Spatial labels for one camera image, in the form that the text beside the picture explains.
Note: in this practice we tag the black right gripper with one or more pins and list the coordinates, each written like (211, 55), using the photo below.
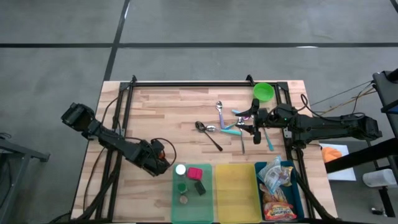
(276, 116)

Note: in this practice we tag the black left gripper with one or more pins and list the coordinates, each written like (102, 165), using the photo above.
(150, 158)

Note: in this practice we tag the white lidded spice jar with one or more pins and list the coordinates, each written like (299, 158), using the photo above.
(180, 169)

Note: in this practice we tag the green lidded spice jar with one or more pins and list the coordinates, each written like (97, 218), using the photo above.
(182, 188)

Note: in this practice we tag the red lidded spice container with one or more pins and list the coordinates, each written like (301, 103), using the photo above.
(194, 173)

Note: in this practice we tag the blue and white snack packet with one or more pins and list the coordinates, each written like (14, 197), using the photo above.
(270, 175)

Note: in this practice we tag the glossy black spoon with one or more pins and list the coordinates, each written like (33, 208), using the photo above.
(200, 125)

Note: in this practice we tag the dark red snack packet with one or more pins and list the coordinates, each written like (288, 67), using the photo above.
(273, 194)

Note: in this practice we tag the orange noodle packet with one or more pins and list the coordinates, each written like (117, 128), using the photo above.
(280, 212)

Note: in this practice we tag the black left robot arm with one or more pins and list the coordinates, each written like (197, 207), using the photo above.
(109, 140)

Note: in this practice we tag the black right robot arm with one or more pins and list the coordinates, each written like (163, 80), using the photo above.
(326, 126)

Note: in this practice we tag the plain silver fork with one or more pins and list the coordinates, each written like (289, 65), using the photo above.
(242, 140)

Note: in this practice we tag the green plastic bowl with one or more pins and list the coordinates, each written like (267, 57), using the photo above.
(263, 92)

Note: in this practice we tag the translucent green plastic tray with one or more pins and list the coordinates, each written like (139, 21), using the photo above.
(192, 211)

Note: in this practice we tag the translucent yellow plastic tray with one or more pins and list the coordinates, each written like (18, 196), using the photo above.
(237, 193)

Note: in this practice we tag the orange cloth lump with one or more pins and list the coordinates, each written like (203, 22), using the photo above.
(331, 154)

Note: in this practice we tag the teal plastic tray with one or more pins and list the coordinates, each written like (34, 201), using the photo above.
(297, 199)

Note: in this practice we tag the white paper sheet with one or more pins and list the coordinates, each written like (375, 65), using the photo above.
(342, 174)

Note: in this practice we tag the black equipment stand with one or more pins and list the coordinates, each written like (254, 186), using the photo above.
(357, 157)

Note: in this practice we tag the grey side table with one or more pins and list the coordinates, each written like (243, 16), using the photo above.
(18, 152)

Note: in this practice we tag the white plastic container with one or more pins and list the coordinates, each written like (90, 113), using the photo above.
(379, 178)

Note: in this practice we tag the small black floor object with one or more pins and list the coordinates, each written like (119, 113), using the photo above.
(378, 211)

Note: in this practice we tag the black aluminium table frame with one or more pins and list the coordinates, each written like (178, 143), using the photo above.
(202, 84)

